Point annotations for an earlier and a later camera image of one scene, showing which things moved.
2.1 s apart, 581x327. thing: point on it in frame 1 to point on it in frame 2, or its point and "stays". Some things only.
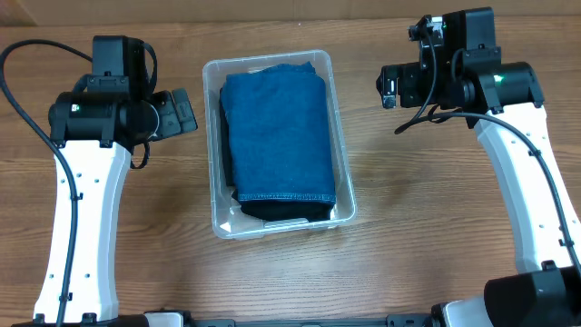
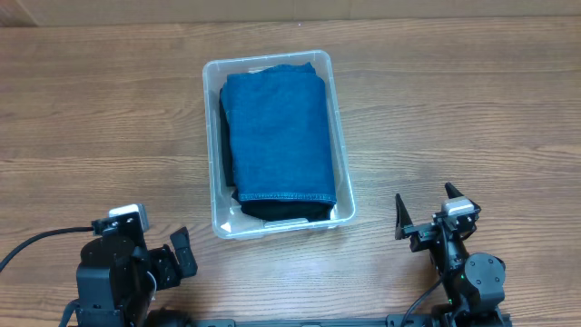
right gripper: x=392 y=84 to x=427 y=230
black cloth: x=285 y=210 stays
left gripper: x=166 y=104 to x=163 y=258
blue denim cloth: x=280 y=135 stays
